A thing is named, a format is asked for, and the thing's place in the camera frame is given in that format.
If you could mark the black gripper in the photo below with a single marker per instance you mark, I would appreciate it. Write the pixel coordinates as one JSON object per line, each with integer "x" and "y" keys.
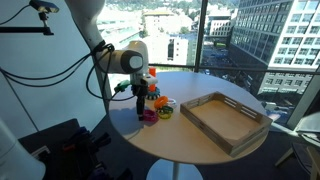
{"x": 140, "y": 88}

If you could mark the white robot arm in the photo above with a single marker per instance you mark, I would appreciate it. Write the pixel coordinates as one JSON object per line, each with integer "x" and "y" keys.
{"x": 132, "y": 60}

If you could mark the round white table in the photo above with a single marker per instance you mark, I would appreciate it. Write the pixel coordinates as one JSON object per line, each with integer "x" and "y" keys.
{"x": 177, "y": 143}

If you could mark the wooden tray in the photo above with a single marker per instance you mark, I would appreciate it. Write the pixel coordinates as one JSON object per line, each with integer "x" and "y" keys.
{"x": 233, "y": 126}

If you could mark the wooden chair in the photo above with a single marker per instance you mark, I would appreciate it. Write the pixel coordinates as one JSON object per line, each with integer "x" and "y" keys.
{"x": 306, "y": 152}

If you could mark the camera on black mount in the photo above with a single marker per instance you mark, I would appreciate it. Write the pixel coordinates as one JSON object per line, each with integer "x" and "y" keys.
{"x": 43, "y": 8}

